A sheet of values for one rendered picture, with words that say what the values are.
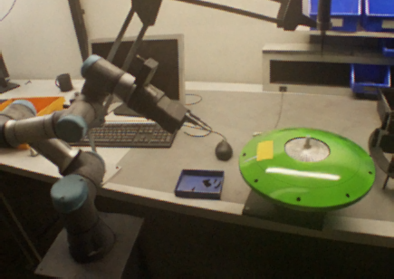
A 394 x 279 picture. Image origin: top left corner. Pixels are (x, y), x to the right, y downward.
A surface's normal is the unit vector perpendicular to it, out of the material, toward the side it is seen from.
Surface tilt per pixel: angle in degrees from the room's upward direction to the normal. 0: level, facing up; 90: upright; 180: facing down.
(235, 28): 90
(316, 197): 24
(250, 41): 90
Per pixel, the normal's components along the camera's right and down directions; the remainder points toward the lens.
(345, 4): -0.35, 0.49
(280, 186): -0.35, -0.63
